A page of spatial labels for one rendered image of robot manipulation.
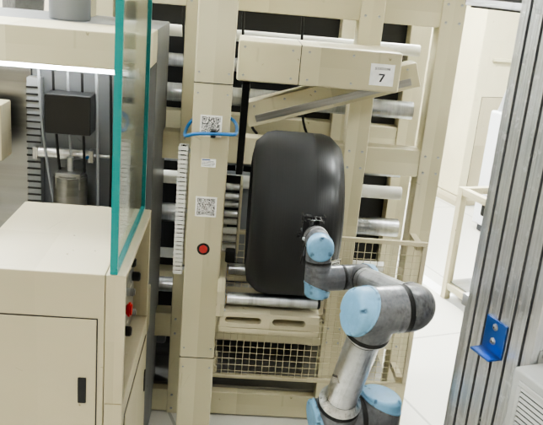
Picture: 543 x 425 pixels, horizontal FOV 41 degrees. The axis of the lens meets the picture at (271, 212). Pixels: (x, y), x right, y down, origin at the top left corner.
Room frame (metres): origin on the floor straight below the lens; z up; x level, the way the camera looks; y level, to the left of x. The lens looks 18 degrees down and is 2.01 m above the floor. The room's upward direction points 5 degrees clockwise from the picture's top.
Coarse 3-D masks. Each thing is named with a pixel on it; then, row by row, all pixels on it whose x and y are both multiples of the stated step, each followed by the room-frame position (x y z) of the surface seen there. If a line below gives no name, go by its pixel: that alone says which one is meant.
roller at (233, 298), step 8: (232, 296) 2.41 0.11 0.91; (240, 296) 2.42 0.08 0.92; (248, 296) 2.42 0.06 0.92; (256, 296) 2.42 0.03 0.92; (264, 296) 2.43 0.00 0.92; (272, 296) 2.43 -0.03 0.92; (280, 296) 2.43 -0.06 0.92; (288, 296) 2.44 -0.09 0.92; (296, 296) 2.44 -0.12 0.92; (304, 296) 2.45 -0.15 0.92; (240, 304) 2.42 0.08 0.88; (248, 304) 2.42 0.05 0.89; (256, 304) 2.42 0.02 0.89; (264, 304) 2.42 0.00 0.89; (272, 304) 2.42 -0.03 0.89; (280, 304) 2.42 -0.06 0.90; (288, 304) 2.42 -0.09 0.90; (296, 304) 2.42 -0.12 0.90; (304, 304) 2.42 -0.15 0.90; (312, 304) 2.43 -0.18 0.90
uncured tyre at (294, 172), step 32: (256, 160) 2.44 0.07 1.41; (288, 160) 2.40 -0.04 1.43; (320, 160) 2.42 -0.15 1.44; (256, 192) 2.35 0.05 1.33; (288, 192) 2.32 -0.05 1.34; (320, 192) 2.33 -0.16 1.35; (256, 224) 2.31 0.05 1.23; (288, 224) 2.29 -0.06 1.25; (256, 256) 2.31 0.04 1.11; (288, 256) 2.29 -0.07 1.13; (256, 288) 2.40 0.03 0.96; (288, 288) 2.36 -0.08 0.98
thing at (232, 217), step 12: (228, 180) 3.01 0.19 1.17; (240, 180) 2.97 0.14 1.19; (228, 192) 2.89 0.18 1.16; (240, 192) 2.88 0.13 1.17; (228, 204) 2.89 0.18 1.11; (240, 204) 2.88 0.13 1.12; (228, 216) 2.88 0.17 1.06; (240, 216) 2.88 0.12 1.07; (228, 228) 2.88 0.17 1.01; (228, 240) 2.89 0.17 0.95
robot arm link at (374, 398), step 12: (372, 384) 1.83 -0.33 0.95; (360, 396) 1.78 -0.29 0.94; (372, 396) 1.76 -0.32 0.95; (384, 396) 1.77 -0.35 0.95; (396, 396) 1.79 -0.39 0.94; (372, 408) 1.74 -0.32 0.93; (384, 408) 1.73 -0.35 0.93; (396, 408) 1.75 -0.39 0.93; (372, 420) 1.73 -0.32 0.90; (384, 420) 1.73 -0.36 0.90; (396, 420) 1.75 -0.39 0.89
